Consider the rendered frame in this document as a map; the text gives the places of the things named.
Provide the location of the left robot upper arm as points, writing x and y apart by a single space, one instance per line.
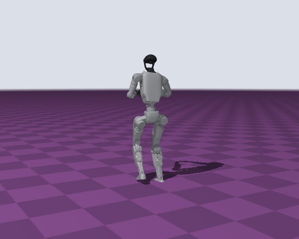
135 79

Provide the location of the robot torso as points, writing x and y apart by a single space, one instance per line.
151 92

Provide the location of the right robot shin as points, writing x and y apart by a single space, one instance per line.
157 162

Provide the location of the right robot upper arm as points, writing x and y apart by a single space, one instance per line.
166 86

